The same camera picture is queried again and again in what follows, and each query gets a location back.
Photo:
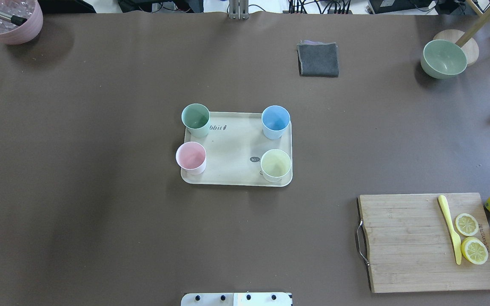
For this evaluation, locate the cream plastic cup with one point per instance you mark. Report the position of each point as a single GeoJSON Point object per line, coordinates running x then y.
{"type": "Point", "coordinates": [275, 164]}

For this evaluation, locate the wooden cup tree stand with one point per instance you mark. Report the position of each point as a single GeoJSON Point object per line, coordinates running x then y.
{"type": "Point", "coordinates": [465, 39]}

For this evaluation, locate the green bowl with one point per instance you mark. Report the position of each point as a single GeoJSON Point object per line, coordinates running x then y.
{"type": "Point", "coordinates": [443, 59]}

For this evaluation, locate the lemon half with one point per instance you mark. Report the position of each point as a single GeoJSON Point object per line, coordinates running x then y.
{"type": "Point", "coordinates": [466, 224]}
{"type": "Point", "coordinates": [474, 251]}

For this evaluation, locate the dark grey folded cloth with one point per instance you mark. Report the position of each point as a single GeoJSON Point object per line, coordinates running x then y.
{"type": "Point", "coordinates": [317, 59]}

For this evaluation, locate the blue plastic cup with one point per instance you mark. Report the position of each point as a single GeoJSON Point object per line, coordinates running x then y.
{"type": "Point", "coordinates": [275, 120]}

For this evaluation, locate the green plastic cup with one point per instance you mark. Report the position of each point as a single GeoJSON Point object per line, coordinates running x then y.
{"type": "Point", "coordinates": [196, 118]}

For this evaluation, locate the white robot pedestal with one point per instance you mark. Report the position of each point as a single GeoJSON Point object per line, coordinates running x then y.
{"type": "Point", "coordinates": [238, 299]}

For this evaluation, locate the pink plastic cup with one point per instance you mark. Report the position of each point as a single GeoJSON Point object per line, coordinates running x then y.
{"type": "Point", "coordinates": [192, 157]}

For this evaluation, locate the wooden cutting board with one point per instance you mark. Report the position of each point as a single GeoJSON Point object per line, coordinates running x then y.
{"type": "Point", "coordinates": [408, 247]}

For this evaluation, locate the pink bowl with ice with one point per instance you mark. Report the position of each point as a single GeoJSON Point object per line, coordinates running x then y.
{"type": "Point", "coordinates": [11, 34]}

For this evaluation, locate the yellow plastic knife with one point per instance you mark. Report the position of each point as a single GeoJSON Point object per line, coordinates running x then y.
{"type": "Point", "coordinates": [455, 238]}

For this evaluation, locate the cream serving tray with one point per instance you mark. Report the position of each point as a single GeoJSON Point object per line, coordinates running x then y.
{"type": "Point", "coordinates": [234, 147]}

